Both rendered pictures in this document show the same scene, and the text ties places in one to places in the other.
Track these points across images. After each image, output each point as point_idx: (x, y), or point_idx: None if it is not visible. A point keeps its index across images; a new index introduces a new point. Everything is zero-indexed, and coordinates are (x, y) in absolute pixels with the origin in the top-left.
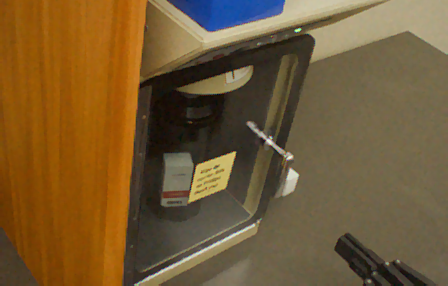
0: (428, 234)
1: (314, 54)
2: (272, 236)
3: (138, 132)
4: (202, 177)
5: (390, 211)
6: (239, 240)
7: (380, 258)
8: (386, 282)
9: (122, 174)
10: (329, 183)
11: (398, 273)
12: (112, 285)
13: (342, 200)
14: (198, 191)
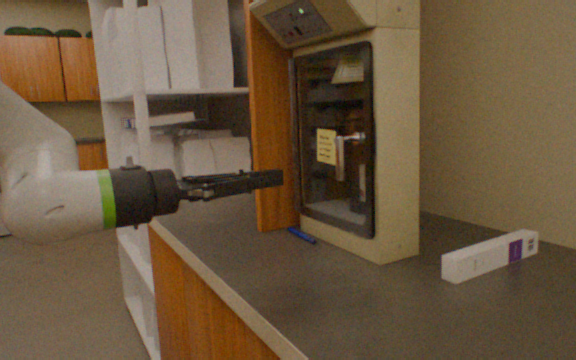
0: None
1: None
2: (379, 271)
3: (292, 86)
4: (321, 142)
5: (465, 347)
6: (365, 256)
7: (255, 178)
8: (229, 175)
9: (251, 78)
10: (490, 306)
11: (236, 177)
12: (255, 153)
13: (461, 311)
14: (321, 154)
